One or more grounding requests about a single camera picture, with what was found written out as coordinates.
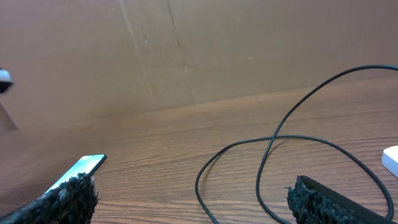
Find blue Samsung smartphone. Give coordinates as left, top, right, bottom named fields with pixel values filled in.
left=45, top=154, right=107, bottom=193

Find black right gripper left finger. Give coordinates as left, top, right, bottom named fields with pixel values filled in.
left=1, top=174, right=98, bottom=224

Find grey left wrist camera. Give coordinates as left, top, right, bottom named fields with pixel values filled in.
left=0, top=68, right=14, bottom=94

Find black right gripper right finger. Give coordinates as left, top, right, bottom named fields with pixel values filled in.
left=287, top=175, right=396, bottom=224

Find white power strip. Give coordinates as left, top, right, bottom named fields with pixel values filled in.
left=381, top=146, right=398, bottom=177

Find black charger cable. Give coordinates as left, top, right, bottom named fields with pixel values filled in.
left=195, top=64, right=398, bottom=224

